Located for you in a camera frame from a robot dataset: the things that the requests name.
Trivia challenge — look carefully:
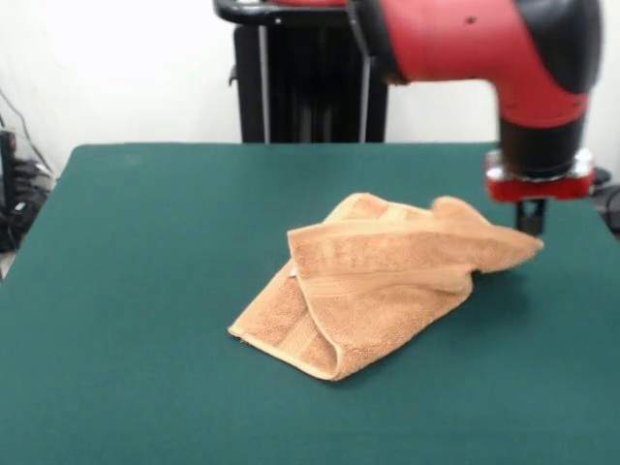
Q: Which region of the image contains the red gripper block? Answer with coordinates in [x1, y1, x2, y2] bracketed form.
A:
[484, 168, 597, 237]

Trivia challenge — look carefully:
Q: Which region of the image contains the tan terry towel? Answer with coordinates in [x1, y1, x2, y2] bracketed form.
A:
[227, 192, 546, 382]

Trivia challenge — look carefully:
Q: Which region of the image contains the grey black office chair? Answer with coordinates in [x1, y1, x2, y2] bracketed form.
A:
[593, 167, 620, 242]

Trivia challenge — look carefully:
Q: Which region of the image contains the dark green table cloth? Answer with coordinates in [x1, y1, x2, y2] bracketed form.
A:
[0, 141, 620, 465]

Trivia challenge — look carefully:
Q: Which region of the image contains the black equipment box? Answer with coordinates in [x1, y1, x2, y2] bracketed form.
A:
[0, 128, 55, 254]

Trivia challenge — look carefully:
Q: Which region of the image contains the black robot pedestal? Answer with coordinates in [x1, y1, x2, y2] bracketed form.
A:
[212, 0, 388, 144]

